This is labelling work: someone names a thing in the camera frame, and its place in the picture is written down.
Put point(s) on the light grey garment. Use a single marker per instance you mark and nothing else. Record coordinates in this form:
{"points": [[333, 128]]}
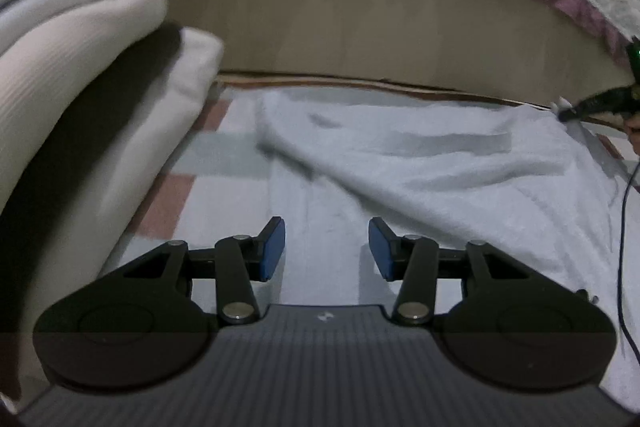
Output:
{"points": [[425, 167]]}

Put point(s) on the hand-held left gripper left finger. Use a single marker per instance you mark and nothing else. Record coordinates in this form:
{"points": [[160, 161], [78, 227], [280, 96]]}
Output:
{"points": [[272, 252]]}

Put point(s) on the checked cartoon dog rug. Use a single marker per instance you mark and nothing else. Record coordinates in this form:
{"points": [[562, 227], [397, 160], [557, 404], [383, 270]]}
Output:
{"points": [[215, 152]]}

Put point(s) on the stack of folded cream towels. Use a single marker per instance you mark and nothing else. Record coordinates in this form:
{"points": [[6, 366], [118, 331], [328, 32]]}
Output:
{"points": [[170, 87]]}

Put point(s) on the beige bed base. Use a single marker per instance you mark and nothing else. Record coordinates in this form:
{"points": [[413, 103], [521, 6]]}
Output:
{"points": [[375, 17]]}

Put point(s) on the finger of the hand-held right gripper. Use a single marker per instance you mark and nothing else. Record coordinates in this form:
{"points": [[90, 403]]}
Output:
{"points": [[600, 103]]}

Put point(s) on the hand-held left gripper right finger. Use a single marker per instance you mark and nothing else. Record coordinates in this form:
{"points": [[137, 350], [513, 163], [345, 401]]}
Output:
{"points": [[381, 252]]}

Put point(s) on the person's right hand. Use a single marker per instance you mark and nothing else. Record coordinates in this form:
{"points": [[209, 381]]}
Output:
{"points": [[636, 132]]}

